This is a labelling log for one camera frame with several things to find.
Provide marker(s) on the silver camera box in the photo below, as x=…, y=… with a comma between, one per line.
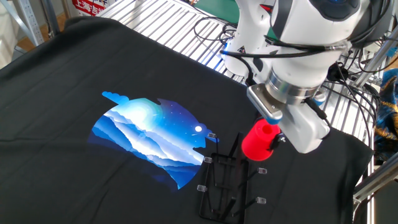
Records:
x=264, y=104

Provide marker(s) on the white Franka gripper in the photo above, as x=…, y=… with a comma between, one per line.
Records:
x=306, y=130

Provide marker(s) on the aluminium frame bar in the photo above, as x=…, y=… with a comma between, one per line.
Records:
x=376, y=183
x=373, y=67

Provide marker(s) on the dark metal pole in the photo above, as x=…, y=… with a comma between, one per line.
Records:
x=51, y=18

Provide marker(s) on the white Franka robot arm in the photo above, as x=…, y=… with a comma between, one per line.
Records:
x=298, y=37

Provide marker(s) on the blue patterned fabric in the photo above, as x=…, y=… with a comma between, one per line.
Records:
x=387, y=118

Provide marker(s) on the green mat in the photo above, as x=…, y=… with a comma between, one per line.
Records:
x=217, y=9

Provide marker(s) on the red and white sign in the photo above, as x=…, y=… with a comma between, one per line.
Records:
x=88, y=7

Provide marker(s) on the black cloth with blue print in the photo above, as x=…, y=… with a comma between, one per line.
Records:
x=62, y=124

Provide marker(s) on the grey perforated steel post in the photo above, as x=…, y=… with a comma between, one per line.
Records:
x=31, y=21

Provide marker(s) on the red plastic cup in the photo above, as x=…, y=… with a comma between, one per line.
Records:
x=255, y=146

